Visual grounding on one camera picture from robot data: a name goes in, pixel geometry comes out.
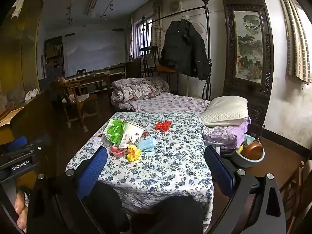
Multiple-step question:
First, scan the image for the person's left hand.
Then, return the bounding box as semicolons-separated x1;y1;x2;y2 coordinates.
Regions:
13;188;31;233

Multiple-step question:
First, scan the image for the yellow wardrobe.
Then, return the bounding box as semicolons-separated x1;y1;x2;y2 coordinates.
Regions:
0;0;44;117

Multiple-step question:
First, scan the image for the cardboard sheet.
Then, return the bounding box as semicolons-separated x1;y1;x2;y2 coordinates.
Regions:
0;107;25;127

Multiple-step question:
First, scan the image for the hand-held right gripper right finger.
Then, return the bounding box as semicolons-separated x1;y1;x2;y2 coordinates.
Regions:
204;145;287;234

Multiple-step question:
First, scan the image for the patterned window curtain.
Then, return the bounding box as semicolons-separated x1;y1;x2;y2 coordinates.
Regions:
151;0;162;54

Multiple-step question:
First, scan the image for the blue floral tablecloth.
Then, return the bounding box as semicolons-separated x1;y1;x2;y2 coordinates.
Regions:
66;112;215;232

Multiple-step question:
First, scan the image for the purple floral bed sheet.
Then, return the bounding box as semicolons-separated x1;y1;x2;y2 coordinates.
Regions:
130;93;210;114

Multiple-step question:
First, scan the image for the wooden armchair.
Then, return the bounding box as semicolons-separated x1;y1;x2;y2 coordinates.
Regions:
58;77;98;132

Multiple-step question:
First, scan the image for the white standing fan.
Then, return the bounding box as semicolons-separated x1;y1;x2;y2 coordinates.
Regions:
188;18;207;44

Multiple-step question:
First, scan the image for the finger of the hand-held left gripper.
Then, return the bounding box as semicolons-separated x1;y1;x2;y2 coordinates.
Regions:
4;134;51;154

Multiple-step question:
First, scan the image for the rolled floral quilt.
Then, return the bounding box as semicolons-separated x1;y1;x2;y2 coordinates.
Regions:
111;77;170;106

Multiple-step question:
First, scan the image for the yellow plastic flower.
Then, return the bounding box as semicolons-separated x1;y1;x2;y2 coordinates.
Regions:
125;144;142;163

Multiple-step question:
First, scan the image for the window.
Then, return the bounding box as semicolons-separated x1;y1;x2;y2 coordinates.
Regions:
133;17;153;59

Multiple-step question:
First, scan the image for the black metal bed frame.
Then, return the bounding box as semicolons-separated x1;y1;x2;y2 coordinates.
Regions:
140;0;212;101

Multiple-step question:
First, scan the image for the red mesh net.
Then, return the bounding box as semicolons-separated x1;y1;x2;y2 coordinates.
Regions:
155;121;173;132

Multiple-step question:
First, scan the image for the green packet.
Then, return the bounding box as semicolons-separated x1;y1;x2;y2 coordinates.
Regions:
103;118;126;147

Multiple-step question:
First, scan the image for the ceiling fluorescent light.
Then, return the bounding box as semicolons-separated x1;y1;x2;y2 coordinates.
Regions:
86;0;102;17

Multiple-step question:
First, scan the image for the white tissue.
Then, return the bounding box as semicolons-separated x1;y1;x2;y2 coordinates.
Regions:
91;134;108;149

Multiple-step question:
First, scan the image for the blue face mask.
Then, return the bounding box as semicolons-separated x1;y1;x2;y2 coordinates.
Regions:
136;137;168;154

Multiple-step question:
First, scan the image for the track light rail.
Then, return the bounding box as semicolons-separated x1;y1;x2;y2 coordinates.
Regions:
66;0;74;25
100;0;132;21

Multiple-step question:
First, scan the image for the red transparent packet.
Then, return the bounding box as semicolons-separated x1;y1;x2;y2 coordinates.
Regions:
109;146;128;158

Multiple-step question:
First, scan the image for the carved wooden screen panel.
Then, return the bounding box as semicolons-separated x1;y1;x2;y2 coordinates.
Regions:
221;0;275;132

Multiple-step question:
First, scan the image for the black round stool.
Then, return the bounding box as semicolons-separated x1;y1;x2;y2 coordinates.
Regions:
140;46;160;77

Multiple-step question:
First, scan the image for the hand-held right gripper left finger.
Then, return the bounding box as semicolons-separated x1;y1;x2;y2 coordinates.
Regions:
27;146;109;234

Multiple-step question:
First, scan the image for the light blue basin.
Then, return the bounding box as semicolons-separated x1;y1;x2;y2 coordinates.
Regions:
230;134;266;168

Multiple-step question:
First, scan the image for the white quilted pillow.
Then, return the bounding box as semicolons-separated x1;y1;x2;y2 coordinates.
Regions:
199;96;249;127

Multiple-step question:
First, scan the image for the copper frying pan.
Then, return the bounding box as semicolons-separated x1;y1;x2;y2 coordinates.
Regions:
240;124;266;160

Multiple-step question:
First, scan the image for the white paper carton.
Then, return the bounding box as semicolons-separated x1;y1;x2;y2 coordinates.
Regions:
118;120;146;149

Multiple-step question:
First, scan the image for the wooden desk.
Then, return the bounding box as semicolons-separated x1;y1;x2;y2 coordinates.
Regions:
64;69;111;95

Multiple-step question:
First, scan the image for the wooden chair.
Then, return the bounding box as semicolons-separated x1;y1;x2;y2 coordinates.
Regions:
279;160;312;234

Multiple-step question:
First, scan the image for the black jacket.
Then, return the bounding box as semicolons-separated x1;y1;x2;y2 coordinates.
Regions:
160;19;211;80

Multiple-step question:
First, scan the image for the striped curtain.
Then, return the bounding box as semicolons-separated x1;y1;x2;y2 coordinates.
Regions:
273;0;312;86

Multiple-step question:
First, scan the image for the purple folded blanket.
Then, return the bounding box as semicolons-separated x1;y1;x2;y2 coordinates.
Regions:
202;117;251;150

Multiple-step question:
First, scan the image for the white wall cloth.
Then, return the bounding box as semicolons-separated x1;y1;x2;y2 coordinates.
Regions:
62;29;127;72

